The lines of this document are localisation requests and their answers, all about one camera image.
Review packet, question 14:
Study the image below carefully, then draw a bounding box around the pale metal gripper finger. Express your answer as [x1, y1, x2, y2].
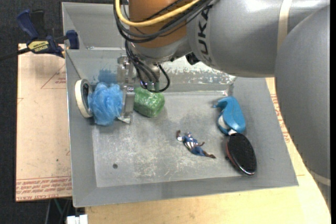
[117, 56, 131, 87]
[118, 86, 135, 124]

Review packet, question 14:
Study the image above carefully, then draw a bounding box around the green sponge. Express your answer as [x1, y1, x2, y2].
[133, 86, 166, 118]

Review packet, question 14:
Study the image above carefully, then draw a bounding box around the blue mesh bath sponge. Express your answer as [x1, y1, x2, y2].
[87, 82, 124, 126]

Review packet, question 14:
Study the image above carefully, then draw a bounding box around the white tape roll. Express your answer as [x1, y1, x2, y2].
[74, 78, 94, 118]

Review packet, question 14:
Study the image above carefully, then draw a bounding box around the grey metal bin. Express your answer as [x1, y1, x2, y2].
[61, 2, 299, 208]

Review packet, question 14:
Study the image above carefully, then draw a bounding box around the blue toy action figure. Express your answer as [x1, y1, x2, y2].
[175, 130, 217, 159]

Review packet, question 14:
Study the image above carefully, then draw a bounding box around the blue and white plastic toy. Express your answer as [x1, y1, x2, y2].
[212, 95, 247, 136]

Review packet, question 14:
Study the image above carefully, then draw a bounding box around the brown cardboard board, red print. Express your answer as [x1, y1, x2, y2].
[15, 43, 307, 202]

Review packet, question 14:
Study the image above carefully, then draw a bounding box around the black oval brush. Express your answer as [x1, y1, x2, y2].
[225, 132, 258, 176]

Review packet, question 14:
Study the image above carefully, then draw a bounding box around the black cylinder on white bracket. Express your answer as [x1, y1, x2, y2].
[185, 51, 201, 66]

